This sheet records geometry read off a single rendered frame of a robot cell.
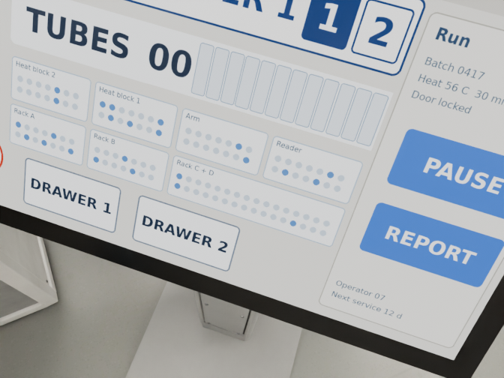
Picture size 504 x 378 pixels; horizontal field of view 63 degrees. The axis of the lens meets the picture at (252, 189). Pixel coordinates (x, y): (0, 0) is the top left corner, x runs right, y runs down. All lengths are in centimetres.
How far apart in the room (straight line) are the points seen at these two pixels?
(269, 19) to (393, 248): 20
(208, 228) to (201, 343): 98
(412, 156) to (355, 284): 12
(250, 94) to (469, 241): 20
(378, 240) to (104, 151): 24
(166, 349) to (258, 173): 104
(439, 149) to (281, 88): 12
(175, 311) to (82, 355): 30
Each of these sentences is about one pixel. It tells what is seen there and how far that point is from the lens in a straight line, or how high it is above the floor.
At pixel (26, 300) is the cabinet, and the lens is 134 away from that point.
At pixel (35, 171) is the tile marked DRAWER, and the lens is 42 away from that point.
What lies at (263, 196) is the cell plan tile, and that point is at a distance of 33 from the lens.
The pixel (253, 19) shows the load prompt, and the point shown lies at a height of 114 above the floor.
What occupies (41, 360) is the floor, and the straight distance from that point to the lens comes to 145.
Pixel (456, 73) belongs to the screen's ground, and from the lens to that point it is 32.
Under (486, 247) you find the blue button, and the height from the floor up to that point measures 106.
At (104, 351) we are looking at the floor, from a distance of 140.
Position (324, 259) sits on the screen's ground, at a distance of 35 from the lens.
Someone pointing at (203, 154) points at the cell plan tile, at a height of 106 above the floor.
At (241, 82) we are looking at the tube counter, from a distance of 32.
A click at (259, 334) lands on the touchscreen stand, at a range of 132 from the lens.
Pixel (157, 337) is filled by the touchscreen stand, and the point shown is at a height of 3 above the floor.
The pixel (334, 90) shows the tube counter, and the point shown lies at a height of 112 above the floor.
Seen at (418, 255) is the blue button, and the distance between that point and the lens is 36.
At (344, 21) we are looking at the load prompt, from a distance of 31.
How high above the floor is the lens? 134
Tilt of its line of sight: 61 degrees down
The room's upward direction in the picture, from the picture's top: 8 degrees clockwise
